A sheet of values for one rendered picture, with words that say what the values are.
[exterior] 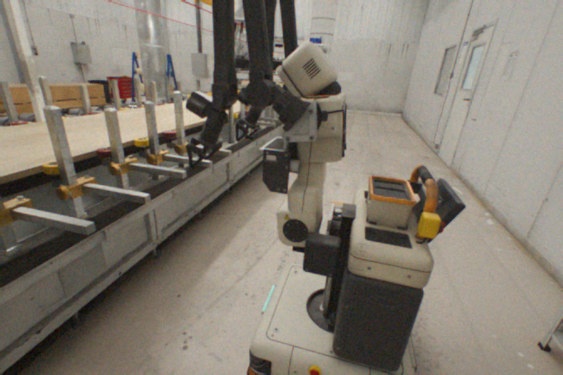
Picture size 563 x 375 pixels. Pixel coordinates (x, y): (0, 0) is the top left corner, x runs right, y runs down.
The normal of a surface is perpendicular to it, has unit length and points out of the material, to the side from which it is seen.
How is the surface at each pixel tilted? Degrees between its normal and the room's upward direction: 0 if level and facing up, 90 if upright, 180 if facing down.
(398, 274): 90
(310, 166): 90
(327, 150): 90
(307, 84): 90
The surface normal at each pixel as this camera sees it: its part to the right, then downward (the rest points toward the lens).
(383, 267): -0.26, 0.37
